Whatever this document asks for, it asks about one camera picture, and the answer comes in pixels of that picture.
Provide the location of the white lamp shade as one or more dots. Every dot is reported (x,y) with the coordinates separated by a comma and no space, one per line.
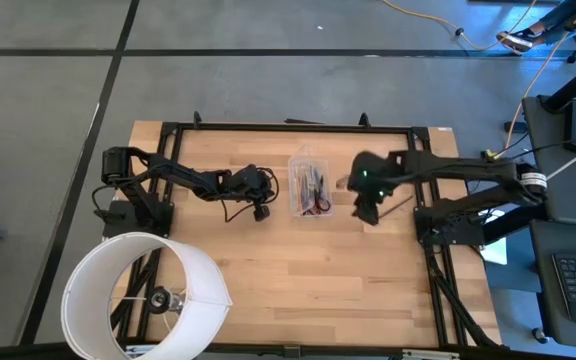
(203,280)

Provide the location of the dark grey desk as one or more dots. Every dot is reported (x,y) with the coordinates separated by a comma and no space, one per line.
(548,205)

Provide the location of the person's shoe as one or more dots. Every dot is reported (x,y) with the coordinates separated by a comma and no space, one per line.
(515,42)

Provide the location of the black diagonal stand bar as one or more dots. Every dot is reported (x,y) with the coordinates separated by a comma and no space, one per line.
(575,85)

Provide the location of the white paper sheet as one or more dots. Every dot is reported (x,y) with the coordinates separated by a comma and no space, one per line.
(497,252)

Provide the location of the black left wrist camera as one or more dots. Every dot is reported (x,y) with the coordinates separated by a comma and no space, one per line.
(261,213)

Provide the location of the red and black scissors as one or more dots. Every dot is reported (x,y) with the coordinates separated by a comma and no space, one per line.
(324,202)

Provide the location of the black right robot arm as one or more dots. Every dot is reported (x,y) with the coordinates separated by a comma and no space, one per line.
(468,167)

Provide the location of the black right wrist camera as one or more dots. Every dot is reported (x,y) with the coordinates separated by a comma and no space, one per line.
(368,214)

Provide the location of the silver metal bracket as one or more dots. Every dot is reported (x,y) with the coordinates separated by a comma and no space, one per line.
(430,355)

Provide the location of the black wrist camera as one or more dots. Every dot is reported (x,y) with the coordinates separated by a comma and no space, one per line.
(261,213)
(368,214)

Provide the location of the metal lamp socket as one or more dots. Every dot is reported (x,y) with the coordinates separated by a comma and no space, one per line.
(159,300)

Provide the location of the person's leg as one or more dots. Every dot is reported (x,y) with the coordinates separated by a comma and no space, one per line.
(560,17)

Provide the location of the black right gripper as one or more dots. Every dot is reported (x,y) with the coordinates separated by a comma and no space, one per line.
(370,177)

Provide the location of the black power strip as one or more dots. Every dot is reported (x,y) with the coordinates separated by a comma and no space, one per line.
(515,127)

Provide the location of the clear plastic supply box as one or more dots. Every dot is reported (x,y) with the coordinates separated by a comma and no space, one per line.
(295,165)

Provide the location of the black frame clamp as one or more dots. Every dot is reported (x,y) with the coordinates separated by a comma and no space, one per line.
(364,120)
(197,120)

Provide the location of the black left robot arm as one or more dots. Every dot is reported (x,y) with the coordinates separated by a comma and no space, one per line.
(178,172)

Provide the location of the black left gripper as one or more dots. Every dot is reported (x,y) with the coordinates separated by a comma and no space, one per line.
(250,182)

